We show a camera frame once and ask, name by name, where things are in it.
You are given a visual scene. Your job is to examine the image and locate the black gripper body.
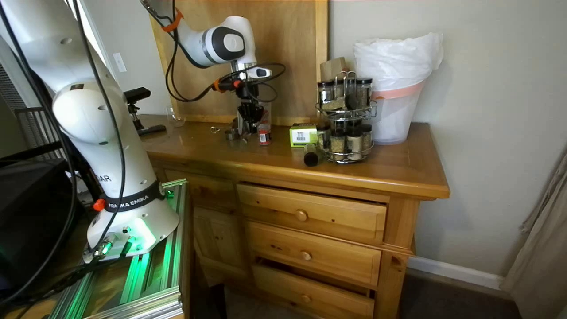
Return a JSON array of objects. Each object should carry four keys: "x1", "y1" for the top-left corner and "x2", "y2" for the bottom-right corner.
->
[{"x1": 235, "y1": 81, "x2": 264, "y2": 123}]

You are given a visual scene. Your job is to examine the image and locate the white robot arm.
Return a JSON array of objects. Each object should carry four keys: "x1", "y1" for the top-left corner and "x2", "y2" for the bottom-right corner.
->
[{"x1": 1, "y1": 0, "x2": 271, "y2": 258}]

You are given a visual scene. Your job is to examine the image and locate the red spice bottle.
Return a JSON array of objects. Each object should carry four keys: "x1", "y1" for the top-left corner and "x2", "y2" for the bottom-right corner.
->
[{"x1": 256, "y1": 123, "x2": 271, "y2": 145}]

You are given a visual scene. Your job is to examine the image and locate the green small box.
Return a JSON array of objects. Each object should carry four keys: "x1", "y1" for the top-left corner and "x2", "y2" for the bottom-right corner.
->
[{"x1": 288, "y1": 125, "x2": 317, "y2": 146}]

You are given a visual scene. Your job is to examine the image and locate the black round cap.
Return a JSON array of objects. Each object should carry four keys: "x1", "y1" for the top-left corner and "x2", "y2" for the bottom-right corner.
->
[{"x1": 303, "y1": 152, "x2": 318, "y2": 166}]

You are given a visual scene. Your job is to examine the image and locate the rotating spice rack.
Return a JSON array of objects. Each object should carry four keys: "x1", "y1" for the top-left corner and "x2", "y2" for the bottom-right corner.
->
[{"x1": 317, "y1": 72, "x2": 375, "y2": 164}]

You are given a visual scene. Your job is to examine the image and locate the wooden dresser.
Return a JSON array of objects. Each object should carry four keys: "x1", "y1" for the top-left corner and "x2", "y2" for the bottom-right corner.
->
[{"x1": 143, "y1": 122, "x2": 450, "y2": 319}]

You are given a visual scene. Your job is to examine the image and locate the white bin with liner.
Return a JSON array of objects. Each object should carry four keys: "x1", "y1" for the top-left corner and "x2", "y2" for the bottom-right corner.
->
[{"x1": 354, "y1": 31, "x2": 444, "y2": 145}]

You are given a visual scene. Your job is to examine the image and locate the black camera on stand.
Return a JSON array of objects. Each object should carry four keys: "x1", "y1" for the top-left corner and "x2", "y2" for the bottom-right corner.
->
[{"x1": 124, "y1": 86, "x2": 166, "y2": 136}]

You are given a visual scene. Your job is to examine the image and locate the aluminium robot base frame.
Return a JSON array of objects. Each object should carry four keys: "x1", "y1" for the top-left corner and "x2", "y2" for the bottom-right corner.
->
[{"x1": 47, "y1": 178, "x2": 187, "y2": 319}]

